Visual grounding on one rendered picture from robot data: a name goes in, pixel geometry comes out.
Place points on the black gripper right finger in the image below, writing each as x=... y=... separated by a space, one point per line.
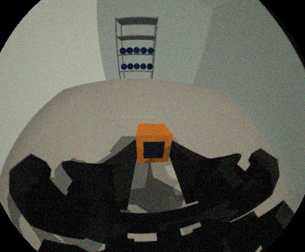
x=194 y=171

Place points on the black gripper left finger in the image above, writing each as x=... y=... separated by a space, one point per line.
x=115 y=174

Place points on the orange block with dark square mark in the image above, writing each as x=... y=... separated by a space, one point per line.
x=153 y=141

